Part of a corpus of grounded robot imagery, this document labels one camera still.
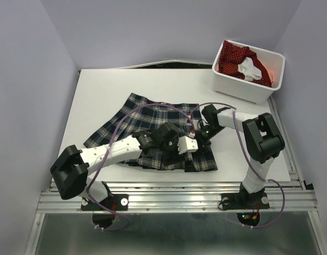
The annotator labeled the navy plaid pleated skirt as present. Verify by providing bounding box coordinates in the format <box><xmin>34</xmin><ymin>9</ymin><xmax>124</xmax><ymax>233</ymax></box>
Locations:
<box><xmin>83</xmin><ymin>93</ymin><xmax>218</xmax><ymax>172</ymax></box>

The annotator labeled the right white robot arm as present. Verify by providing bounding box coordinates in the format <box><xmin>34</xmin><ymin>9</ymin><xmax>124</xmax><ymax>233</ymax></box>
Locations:
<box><xmin>195</xmin><ymin>104</ymin><xmax>285</xmax><ymax>207</ymax></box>

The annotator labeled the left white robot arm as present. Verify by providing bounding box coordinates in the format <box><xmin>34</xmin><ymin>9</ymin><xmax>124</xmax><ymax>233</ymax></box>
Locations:
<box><xmin>50</xmin><ymin>123</ymin><xmax>197</xmax><ymax>209</ymax></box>

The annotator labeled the white plastic bin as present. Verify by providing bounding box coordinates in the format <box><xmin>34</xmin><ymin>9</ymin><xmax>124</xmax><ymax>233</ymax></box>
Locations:
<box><xmin>212</xmin><ymin>40</ymin><xmax>285</xmax><ymax>104</ymax></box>

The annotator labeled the white garment in bin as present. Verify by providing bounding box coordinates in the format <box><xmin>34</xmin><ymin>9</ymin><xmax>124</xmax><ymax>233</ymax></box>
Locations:
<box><xmin>238</xmin><ymin>56</ymin><xmax>262</xmax><ymax>82</ymax></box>

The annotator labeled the red polka dot skirt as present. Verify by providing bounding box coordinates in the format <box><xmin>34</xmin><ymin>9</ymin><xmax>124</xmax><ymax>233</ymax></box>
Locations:
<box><xmin>218</xmin><ymin>40</ymin><xmax>272</xmax><ymax>88</ymax></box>

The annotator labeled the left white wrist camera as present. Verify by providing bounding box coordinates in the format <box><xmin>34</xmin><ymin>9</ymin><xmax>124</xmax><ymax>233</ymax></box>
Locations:
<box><xmin>177</xmin><ymin>136</ymin><xmax>199</xmax><ymax>155</ymax></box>

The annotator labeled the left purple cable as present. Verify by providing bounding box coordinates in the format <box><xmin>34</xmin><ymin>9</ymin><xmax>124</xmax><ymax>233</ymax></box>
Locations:
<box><xmin>86</xmin><ymin>104</ymin><xmax>196</xmax><ymax>232</ymax></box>

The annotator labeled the purple cable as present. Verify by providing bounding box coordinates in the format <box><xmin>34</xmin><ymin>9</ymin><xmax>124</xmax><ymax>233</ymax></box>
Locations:
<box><xmin>86</xmin><ymin>104</ymin><xmax>196</xmax><ymax>232</ymax></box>
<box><xmin>190</xmin><ymin>102</ymin><xmax>288</xmax><ymax>231</ymax></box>

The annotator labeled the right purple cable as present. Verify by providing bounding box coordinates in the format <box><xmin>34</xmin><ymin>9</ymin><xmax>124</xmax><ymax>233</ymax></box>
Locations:
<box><xmin>190</xmin><ymin>102</ymin><xmax>288</xmax><ymax>231</ymax></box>

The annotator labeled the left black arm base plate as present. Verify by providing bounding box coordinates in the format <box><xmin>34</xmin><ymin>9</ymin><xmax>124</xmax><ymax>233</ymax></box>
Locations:
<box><xmin>81</xmin><ymin>182</ymin><xmax>130</xmax><ymax>229</ymax></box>

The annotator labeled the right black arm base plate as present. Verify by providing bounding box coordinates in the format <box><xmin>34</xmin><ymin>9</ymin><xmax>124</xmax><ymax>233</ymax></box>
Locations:
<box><xmin>219</xmin><ymin>185</ymin><xmax>271</xmax><ymax>228</ymax></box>

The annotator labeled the aluminium rail frame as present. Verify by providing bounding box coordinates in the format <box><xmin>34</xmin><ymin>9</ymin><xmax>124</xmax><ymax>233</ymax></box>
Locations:
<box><xmin>25</xmin><ymin>95</ymin><xmax>323</xmax><ymax>255</ymax></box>

